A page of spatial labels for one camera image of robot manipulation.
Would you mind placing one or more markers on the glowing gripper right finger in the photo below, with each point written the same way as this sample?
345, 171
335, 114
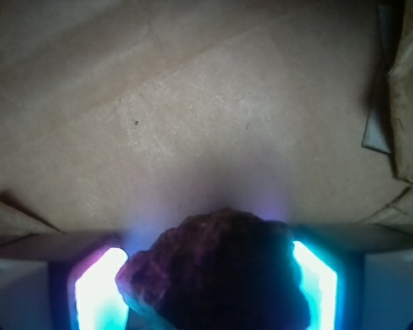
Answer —
356, 276

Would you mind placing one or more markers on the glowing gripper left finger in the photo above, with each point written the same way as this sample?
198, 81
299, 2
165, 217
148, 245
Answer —
61, 281

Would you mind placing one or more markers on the brown paper bag bin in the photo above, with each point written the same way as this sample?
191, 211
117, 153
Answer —
137, 114

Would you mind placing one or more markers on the dark brown rock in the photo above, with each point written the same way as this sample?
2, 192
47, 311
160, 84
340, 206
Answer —
225, 270

